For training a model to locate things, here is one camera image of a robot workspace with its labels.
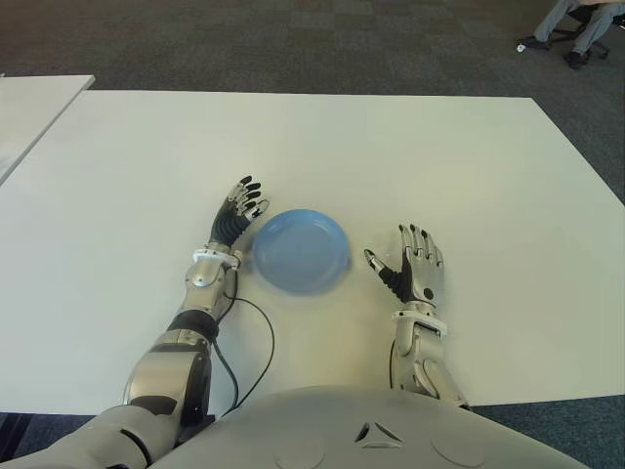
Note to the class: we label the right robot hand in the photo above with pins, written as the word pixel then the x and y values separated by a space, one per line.
pixel 422 273

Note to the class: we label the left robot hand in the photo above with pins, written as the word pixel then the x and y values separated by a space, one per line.
pixel 227 227

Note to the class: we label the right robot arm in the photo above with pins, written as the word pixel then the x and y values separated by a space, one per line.
pixel 425 352

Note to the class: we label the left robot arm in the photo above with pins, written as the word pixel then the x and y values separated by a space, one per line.
pixel 205 283

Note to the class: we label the blue plate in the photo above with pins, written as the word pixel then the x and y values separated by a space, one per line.
pixel 303 254

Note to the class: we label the grey robot torso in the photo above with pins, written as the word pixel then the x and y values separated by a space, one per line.
pixel 332 430

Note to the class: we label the white side table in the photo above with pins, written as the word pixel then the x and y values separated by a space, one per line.
pixel 29 112

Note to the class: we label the black office chair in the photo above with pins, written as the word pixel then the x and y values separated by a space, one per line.
pixel 561 33

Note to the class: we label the seated person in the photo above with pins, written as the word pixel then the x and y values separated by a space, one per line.
pixel 586 29

